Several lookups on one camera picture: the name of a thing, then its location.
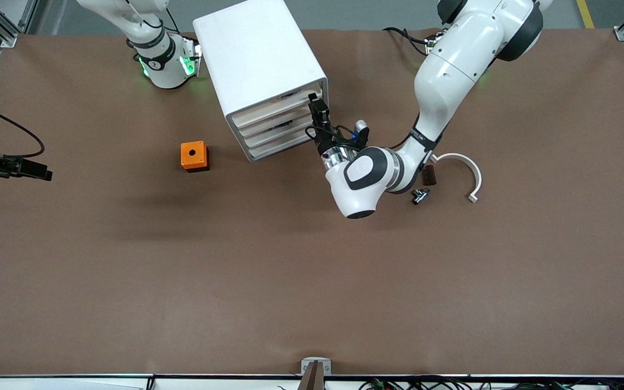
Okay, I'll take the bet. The white drawer cabinet shell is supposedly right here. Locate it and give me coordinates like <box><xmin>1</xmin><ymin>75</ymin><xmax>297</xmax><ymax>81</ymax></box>
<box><xmin>192</xmin><ymin>0</ymin><xmax>330</xmax><ymax>163</ymax></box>

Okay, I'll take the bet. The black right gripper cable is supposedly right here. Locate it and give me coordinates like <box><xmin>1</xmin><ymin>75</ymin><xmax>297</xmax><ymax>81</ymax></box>
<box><xmin>0</xmin><ymin>106</ymin><xmax>46</xmax><ymax>159</ymax></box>

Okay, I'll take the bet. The white cabinet drawer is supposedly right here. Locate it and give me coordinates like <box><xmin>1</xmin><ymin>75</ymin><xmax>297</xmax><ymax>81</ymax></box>
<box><xmin>243</xmin><ymin>118</ymin><xmax>321</xmax><ymax>154</ymax></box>
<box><xmin>237</xmin><ymin>102</ymin><xmax>323</xmax><ymax>141</ymax></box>
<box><xmin>248</xmin><ymin>133</ymin><xmax>323</xmax><ymax>161</ymax></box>

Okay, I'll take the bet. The tangled black cable bundle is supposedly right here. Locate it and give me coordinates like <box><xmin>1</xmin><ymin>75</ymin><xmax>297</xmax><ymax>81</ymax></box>
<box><xmin>358</xmin><ymin>378</ymin><xmax>624</xmax><ymax>390</ymax></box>

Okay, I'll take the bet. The white table edge rail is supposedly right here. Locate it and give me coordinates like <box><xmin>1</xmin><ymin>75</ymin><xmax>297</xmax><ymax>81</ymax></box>
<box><xmin>0</xmin><ymin>374</ymin><xmax>624</xmax><ymax>390</ymax></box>

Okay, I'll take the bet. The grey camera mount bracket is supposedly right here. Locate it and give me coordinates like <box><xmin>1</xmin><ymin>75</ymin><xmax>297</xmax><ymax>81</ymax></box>
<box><xmin>301</xmin><ymin>357</ymin><xmax>332</xmax><ymax>390</ymax></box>

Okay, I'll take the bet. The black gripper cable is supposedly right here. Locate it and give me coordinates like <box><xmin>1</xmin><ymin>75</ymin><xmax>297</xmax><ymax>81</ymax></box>
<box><xmin>0</xmin><ymin>106</ymin><xmax>46</xmax><ymax>159</ymax></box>
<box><xmin>396</xmin><ymin>111</ymin><xmax>440</xmax><ymax>163</ymax></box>

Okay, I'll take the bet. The black left arm base cable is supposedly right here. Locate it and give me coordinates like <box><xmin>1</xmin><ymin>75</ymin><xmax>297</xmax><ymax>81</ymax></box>
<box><xmin>382</xmin><ymin>27</ymin><xmax>433</xmax><ymax>57</ymax></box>

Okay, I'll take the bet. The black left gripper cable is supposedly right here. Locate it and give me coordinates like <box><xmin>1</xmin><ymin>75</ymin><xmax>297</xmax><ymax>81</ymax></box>
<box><xmin>396</xmin><ymin>111</ymin><xmax>440</xmax><ymax>163</ymax></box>

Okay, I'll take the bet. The orange button enclosure box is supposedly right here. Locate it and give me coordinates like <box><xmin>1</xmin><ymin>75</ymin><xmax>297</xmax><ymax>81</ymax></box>
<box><xmin>180</xmin><ymin>141</ymin><xmax>210</xmax><ymax>173</ymax></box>

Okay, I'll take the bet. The white semicircular bracket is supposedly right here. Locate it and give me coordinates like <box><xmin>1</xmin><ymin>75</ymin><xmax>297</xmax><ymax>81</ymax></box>
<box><xmin>431</xmin><ymin>153</ymin><xmax>483</xmax><ymax>204</ymax></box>

